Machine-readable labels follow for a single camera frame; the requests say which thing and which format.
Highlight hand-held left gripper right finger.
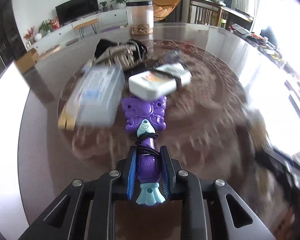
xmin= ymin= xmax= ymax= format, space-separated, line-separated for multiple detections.
xmin=160 ymin=145 xmax=277 ymax=240

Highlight black television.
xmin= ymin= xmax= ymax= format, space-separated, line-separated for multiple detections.
xmin=55 ymin=0 xmax=99 ymax=26

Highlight orange lounge chair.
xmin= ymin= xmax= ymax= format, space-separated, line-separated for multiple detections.
xmin=152 ymin=0 xmax=182 ymax=22

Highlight purple mermaid toy comb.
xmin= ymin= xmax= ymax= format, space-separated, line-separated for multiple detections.
xmin=120 ymin=95 xmax=167 ymax=207

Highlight white power adapter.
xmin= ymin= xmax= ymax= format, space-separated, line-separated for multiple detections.
xmin=128 ymin=62 xmax=192 ymax=100

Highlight clear plastic box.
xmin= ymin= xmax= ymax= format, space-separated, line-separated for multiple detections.
xmin=76 ymin=66 xmax=124 ymax=127

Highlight cluttered side table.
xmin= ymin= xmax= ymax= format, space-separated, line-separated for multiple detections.
xmin=230 ymin=24 xmax=290 ymax=65

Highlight clear jar with black lid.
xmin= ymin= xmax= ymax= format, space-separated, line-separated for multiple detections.
xmin=126 ymin=1 xmax=154 ymax=35

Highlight wooden dining chair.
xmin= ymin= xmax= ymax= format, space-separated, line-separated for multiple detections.
xmin=189 ymin=0 xmax=223 ymax=27

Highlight black display cabinet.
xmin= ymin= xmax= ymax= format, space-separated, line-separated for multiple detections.
xmin=0 ymin=5 xmax=28 ymax=64

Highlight wooden desk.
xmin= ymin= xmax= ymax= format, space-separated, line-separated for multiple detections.
xmin=215 ymin=4 xmax=254 ymax=30

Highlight cardboard box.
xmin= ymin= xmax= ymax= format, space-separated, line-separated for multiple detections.
xmin=16 ymin=48 xmax=39 ymax=74

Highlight potted plant with red ornament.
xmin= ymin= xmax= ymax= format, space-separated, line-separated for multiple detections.
xmin=39 ymin=17 xmax=60 ymax=34

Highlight black hair tie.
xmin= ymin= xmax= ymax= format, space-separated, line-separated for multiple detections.
xmin=136 ymin=133 xmax=158 ymax=156

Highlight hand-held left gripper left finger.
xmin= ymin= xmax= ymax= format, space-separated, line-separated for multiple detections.
xmin=17 ymin=146 xmax=138 ymax=240

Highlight black sequined cloth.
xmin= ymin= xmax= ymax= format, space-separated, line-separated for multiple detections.
xmin=89 ymin=39 xmax=148 ymax=70

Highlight white television cabinet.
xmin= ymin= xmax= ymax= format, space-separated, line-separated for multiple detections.
xmin=27 ymin=7 xmax=130 ymax=53

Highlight wooden bench with metal legs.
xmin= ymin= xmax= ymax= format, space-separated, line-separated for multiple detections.
xmin=72 ymin=19 xmax=99 ymax=39

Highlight red flowers in white vase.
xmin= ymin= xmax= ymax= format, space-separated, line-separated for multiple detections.
xmin=24 ymin=26 xmax=42 ymax=42

